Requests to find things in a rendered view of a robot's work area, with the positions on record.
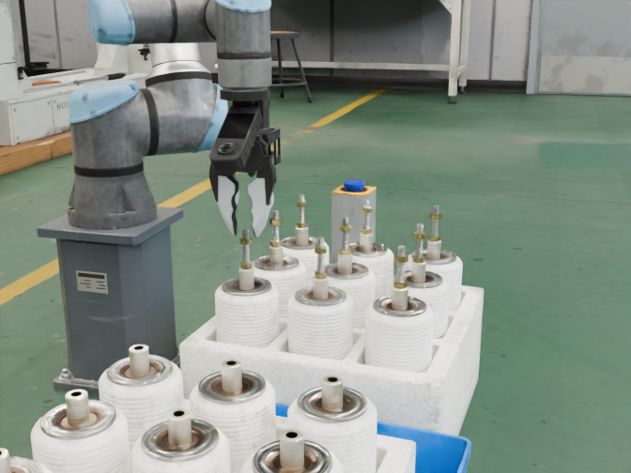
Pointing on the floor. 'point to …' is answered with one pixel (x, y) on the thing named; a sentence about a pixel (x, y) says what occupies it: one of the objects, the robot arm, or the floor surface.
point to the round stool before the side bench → (281, 62)
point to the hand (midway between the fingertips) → (243, 228)
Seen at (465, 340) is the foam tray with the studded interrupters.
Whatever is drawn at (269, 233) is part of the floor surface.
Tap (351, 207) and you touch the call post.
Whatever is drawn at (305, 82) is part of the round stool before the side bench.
